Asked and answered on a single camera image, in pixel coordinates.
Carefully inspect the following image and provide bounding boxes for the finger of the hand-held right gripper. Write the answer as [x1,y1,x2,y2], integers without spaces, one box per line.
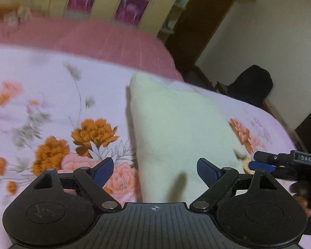
[248,161,297,180]
[253,151,293,165]

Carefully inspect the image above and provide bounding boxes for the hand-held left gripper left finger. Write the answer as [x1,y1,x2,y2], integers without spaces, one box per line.
[32,157,122,212]

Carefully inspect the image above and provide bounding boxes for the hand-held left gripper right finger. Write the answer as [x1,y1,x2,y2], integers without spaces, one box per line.
[189,158,278,212]

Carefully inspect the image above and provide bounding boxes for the person's right hand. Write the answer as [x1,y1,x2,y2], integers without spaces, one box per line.
[288,181,311,217]

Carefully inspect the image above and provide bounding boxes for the black chair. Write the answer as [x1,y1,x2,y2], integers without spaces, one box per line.
[227,64,274,108]

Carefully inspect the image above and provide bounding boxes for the dark wooden furniture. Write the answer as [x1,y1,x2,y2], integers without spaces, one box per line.
[183,65,230,95]

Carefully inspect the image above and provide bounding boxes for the floral bed sheet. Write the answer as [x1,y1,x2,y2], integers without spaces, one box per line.
[0,45,311,249]

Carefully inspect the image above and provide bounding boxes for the pink checked quilt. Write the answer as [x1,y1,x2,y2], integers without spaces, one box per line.
[0,16,184,82]

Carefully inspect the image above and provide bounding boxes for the dark brown door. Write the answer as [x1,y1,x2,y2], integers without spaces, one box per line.
[165,0,239,66]

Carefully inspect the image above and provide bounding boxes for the cream open shelf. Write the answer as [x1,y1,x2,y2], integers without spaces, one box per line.
[158,0,196,35]

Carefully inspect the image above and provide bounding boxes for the stuffed toy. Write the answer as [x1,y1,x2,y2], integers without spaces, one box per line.
[0,3,32,27]

